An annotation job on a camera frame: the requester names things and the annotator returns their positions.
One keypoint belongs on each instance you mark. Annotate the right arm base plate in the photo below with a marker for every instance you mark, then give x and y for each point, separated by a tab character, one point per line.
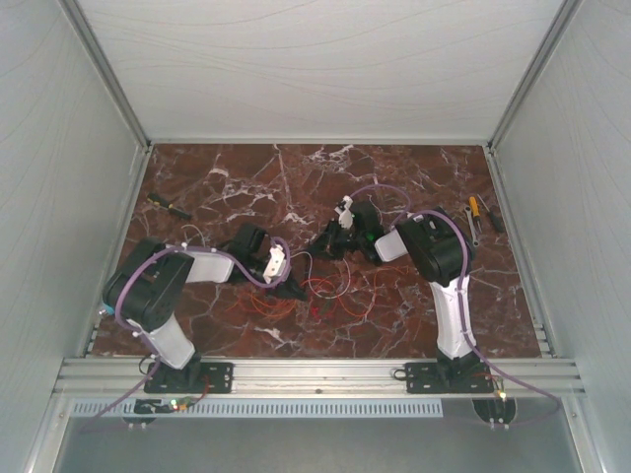
434	378

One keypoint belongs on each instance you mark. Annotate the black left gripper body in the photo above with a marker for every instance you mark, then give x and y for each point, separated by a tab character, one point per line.
254	268

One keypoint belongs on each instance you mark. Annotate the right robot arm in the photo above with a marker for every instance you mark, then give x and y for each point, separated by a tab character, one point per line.
439	249

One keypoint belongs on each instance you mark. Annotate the grey slotted cable duct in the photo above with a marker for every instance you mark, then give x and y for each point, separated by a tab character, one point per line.
283	408

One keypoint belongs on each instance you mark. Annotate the black screwdriver right side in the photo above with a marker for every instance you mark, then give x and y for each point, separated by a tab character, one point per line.
494	216

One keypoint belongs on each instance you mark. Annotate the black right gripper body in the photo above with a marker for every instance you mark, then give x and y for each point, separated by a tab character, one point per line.
343	240

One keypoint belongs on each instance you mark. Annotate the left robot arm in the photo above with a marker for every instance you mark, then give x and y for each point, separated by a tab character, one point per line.
144	291

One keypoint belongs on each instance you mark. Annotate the black yellow screwdriver left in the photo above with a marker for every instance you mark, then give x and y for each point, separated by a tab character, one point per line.
161	202

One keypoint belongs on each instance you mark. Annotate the aluminium front rail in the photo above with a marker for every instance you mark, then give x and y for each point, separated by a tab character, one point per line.
276	378

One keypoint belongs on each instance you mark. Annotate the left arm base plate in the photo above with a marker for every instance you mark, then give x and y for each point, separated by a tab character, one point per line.
213	378

